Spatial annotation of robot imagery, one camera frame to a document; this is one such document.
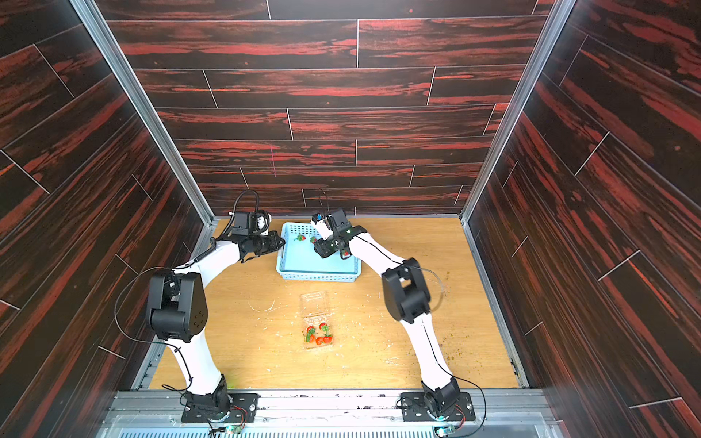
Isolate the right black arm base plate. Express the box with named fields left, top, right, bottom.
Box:
left=395, top=392, right=476, bottom=423

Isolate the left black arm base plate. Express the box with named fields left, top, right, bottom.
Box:
left=181, top=392, right=259, bottom=424

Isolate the aluminium front rail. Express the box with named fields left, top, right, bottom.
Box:
left=97, top=389, right=567, bottom=437

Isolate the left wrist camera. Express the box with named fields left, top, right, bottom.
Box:
left=227, top=210, right=271, bottom=237

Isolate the light blue plastic basket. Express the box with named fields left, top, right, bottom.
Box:
left=276, top=223, right=361, bottom=282

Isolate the clear plastic clamshell container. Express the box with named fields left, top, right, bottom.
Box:
left=299, top=291, right=335, bottom=350

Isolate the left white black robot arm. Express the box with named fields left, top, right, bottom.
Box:
left=146, top=231, right=285, bottom=421

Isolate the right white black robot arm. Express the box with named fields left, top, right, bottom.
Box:
left=310, top=210, right=461, bottom=418

